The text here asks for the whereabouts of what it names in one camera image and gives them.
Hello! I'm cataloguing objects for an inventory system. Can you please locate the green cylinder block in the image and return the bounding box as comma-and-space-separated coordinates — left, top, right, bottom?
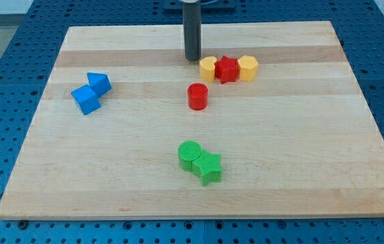
177, 140, 202, 171

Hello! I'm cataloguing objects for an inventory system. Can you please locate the wooden board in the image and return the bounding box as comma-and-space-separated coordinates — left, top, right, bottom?
0, 21, 384, 220

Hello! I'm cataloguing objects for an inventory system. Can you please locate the blue cube block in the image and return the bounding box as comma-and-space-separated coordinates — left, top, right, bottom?
71, 85, 101, 115

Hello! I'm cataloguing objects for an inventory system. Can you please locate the blue triangle block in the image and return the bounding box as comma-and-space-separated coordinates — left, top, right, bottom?
87, 73, 112, 98

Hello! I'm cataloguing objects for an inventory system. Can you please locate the yellow heart block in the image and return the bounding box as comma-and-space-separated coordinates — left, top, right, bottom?
199, 56, 217, 83

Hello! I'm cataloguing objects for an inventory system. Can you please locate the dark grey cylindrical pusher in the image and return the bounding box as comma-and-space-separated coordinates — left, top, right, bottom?
182, 0, 201, 61

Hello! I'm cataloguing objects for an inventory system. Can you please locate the green star block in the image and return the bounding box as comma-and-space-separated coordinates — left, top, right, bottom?
192, 150, 222, 186

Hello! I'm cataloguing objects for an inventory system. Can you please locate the red star block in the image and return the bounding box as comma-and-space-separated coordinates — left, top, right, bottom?
215, 56, 238, 84

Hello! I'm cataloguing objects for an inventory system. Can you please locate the red cylinder block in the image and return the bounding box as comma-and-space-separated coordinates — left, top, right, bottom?
187, 83, 208, 110

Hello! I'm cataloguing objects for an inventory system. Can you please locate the yellow hexagon block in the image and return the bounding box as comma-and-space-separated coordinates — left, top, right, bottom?
237, 56, 259, 81

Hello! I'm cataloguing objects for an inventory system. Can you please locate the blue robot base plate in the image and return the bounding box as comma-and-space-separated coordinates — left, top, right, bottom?
162, 0, 236, 12

